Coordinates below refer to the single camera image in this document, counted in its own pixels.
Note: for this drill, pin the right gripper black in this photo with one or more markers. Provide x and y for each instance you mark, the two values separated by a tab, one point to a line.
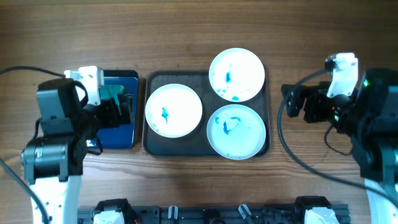
315	96

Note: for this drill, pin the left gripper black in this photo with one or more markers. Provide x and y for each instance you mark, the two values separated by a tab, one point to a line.
113	120

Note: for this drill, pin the green yellow sponge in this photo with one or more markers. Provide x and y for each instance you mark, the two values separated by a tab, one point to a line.
111	91

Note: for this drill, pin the white plate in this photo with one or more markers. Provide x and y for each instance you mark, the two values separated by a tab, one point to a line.
236	75
236	132
173	110

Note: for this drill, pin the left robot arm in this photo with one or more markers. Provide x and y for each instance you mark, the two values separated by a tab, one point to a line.
53	163

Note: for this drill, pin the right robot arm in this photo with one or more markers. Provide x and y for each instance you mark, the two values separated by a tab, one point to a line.
369	118

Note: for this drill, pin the blue water tray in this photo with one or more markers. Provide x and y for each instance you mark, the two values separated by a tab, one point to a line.
123	136

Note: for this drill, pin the dark grey serving tray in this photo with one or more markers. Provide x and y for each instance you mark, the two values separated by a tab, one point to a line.
195	143

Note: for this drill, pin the black mounting rail base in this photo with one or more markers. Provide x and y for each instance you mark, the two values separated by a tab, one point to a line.
305	209

